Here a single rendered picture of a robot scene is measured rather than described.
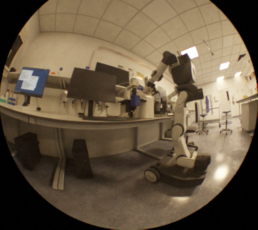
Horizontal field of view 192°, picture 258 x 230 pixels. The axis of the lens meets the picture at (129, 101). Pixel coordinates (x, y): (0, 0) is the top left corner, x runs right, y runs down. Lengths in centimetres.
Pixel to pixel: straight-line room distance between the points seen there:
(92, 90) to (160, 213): 130
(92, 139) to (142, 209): 118
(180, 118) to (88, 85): 99
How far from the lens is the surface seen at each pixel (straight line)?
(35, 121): 59
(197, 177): 93
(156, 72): 86
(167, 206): 89
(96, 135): 136
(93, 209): 87
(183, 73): 83
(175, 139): 83
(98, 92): 83
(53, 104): 139
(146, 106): 76
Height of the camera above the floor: 79
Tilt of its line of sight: 10 degrees up
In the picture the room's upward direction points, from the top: straight up
